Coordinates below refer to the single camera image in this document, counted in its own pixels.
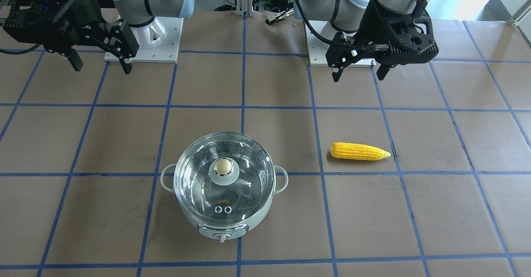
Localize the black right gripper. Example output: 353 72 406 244
2 0 139 75

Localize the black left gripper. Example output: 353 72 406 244
326 0 439 83

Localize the yellow corn cob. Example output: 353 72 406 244
330 142 391 160

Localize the glass pot lid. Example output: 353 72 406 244
174 132 275 221

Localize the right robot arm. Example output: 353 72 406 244
1 0 194 74

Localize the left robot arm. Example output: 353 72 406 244
294 0 440 82

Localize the pale green electric pot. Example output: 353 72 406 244
161 132 289 243

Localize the black corrugated cable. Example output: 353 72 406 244
289 0 345 47

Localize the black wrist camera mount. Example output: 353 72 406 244
360 7 439 65

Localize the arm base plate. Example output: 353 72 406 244
126 17 183 63
304 20 376 67

